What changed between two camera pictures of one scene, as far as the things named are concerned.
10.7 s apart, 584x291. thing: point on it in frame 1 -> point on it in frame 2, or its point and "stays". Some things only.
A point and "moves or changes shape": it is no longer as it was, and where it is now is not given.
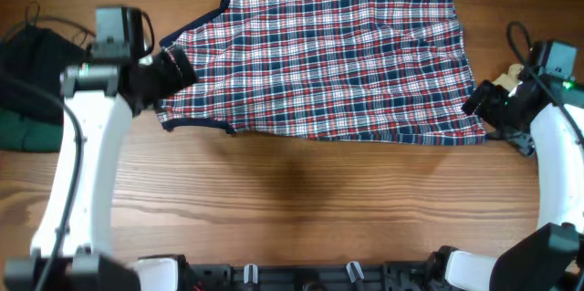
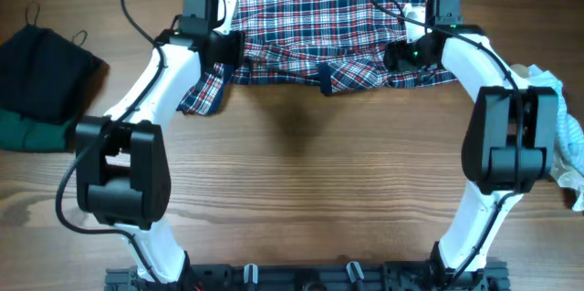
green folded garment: [16, 133] stays
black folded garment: [32, 64] stays
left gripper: [173, 80] -> [234, 52]
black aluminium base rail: [420, 275] stays
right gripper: [521, 140] -> [396, 57]
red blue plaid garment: [380, 62] moves or changes shape
